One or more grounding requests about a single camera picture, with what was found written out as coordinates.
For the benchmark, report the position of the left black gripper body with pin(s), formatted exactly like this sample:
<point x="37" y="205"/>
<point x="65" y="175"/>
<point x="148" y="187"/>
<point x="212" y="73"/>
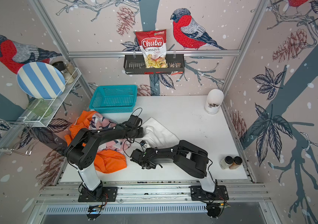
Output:
<point x="138" y="133"/>

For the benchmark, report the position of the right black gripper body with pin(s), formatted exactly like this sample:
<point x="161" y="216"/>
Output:
<point x="153" y="150"/>

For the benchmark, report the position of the white shorts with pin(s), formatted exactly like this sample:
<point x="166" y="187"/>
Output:
<point x="158" y="136"/>

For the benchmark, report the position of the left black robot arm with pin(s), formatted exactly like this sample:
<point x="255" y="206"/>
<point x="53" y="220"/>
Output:
<point x="82" y="150"/>

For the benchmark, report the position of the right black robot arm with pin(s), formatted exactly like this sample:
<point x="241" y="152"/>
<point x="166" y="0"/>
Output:
<point x="187" y="156"/>

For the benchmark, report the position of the pink patterned garment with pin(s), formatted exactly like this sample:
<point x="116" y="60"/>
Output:
<point x="98" y="122"/>

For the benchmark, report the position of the orange garment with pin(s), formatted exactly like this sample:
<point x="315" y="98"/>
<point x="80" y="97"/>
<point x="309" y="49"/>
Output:
<point x="106" y="161"/>

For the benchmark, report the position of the teal plastic basket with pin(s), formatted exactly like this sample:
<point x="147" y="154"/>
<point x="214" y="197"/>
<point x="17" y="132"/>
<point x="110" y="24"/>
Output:
<point x="114" y="99"/>

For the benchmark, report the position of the white powder spice bottle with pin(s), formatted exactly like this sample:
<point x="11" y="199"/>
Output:
<point x="226" y="162"/>

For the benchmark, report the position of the clear spice jar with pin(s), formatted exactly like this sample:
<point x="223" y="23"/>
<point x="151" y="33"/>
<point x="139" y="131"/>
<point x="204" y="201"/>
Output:
<point x="71" y="70"/>

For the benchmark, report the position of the white ceramic holder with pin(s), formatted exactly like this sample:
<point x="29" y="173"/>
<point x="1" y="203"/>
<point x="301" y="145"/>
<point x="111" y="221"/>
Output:
<point x="214" y="100"/>

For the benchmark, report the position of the red Chuba chips bag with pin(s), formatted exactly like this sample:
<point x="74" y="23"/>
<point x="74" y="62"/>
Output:
<point x="153" y="46"/>

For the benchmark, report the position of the brown lid spice bottle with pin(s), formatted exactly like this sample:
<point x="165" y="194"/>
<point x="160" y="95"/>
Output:
<point x="237" y="162"/>

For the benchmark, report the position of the dark lid spice jar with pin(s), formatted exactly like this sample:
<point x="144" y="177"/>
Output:
<point x="62" y="68"/>

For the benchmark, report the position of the green glass cup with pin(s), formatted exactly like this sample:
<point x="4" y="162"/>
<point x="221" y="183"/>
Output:
<point x="40" y="108"/>

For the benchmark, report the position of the blue striped plate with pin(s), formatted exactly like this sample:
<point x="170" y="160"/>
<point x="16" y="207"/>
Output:
<point x="41" y="80"/>

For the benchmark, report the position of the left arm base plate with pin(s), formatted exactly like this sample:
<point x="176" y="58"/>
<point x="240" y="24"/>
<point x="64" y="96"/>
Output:
<point x="104" y="194"/>

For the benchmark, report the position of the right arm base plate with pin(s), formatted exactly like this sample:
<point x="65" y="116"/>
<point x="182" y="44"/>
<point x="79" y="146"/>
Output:
<point x="198" y="194"/>

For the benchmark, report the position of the black wall shelf basket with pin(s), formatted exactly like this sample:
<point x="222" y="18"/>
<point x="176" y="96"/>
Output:
<point x="139" y="65"/>

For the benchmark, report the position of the aluminium mounting rail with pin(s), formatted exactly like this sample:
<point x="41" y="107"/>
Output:
<point x="238" y="191"/>

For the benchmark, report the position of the white wire wall rack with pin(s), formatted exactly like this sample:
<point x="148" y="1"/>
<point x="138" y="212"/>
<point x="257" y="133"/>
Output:
<point x="21" y="136"/>

